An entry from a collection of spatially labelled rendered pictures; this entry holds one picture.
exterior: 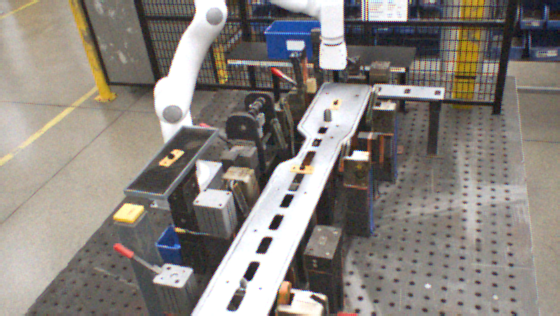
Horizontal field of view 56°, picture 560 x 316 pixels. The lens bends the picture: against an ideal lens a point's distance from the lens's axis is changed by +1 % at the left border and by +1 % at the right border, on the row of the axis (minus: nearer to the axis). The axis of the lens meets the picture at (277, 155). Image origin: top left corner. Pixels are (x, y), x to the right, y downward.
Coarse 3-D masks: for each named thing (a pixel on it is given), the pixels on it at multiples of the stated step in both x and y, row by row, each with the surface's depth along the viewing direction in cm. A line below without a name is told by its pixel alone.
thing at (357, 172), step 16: (352, 160) 172; (368, 160) 171; (352, 176) 176; (368, 176) 175; (352, 192) 180; (368, 192) 182; (352, 208) 184; (368, 208) 186; (352, 224) 188; (368, 224) 188
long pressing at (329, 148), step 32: (320, 96) 220; (352, 96) 217; (352, 128) 197; (288, 160) 182; (320, 160) 181; (288, 192) 168; (320, 192) 167; (256, 224) 156; (288, 224) 155; (256, 256) 145; (288, 256) 144; (224, 288) 137; (256, 288) 135
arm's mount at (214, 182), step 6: (204, 162) 225; (210, 162) 225; (210, 168) 221; (216, 168) 221; (222, 168) 225; (210, 174) 218; (216, 174) 219; (210, 180) 214; (216, 180) 220; (222, 180) 227; (204, 186) 211; (210, 186) 215; (216, 186) 221; (156, 204) 217; (162, 204) 214; (168, 204) 213
